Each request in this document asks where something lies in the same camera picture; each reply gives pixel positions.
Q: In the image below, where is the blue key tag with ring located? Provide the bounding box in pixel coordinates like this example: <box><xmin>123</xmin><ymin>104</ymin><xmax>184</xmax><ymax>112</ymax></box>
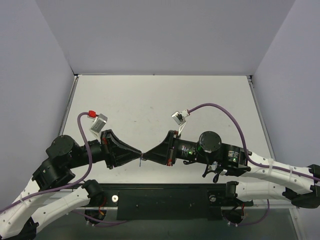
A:
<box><xmin>139</xmin><ymin>153</ymin><xmax>145</xmax><ymax>167</ymax></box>

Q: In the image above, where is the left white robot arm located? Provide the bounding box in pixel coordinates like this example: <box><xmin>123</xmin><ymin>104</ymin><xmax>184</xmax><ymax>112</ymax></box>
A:
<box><xmin>0</xmin><ymin>130</ymin><xmax>142</xmax><ymax>240</ymax></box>

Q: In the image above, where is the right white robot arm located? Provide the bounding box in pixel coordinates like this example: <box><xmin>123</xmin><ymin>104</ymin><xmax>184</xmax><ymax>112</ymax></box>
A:
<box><xmin>141</xmin><ymin>130</ymin><xmax>320</xmax><ymax>209</ymax></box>

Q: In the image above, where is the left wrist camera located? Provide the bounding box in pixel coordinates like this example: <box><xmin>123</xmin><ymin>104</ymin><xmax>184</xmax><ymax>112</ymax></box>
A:
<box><xmin>89</xmin><ymin>114</ymin><xmax>108</xmax><ymax>139</ymax></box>

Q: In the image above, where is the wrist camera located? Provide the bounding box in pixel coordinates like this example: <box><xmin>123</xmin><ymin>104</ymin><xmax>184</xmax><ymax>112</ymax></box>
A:
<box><xmin>89</xmin><ymin>114</ymin><xmax>108</xmax><ymax>139</ymax></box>
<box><xmin>171</xmin><ymin>109</ymin><xmax>190</xmax><ymax>136</ymax></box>

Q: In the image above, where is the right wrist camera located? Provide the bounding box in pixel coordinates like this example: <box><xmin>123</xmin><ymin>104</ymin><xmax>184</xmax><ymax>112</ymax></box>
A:
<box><xmin>171</xmin><ymin>109</ymin><xmax>190</xmax><ymax>136</ymax></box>

